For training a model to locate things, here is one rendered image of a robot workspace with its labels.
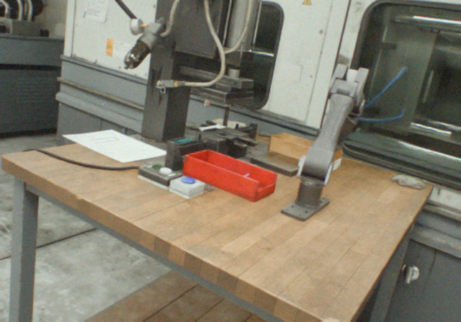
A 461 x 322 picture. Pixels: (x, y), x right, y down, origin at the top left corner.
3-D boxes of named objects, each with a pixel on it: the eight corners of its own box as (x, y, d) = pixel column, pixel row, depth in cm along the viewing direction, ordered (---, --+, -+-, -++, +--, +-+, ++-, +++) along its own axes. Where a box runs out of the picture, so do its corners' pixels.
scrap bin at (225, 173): (254, 202, 115) (258, 181, 113) (181, 173, 127) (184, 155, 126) (274, 192, 125) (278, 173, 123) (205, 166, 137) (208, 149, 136)
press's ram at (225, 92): (225, 114, 135) (242, 16, 127) (163, 96, 147) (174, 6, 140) (253, 110, 150) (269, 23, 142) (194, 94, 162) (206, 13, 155)
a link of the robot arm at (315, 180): (303, 153, 120) (298, 158, 114) (334, 162, 116) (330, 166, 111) (299, 174, 121) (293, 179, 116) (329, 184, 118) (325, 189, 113)
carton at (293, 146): (327, 175, 154) (332, 154, 152) (266, 155, 166) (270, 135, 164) (338, 168, 165) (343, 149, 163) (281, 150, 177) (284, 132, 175)
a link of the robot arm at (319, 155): (302, 176, 119) (336, 88, 133) (325, 184, 117) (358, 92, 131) (301, 166, 114) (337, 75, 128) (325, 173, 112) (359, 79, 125)
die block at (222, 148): (215, 166, 140) (218, 143, 138) (191, 156, 145) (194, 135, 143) (245, 156, 157) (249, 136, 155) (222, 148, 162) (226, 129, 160)
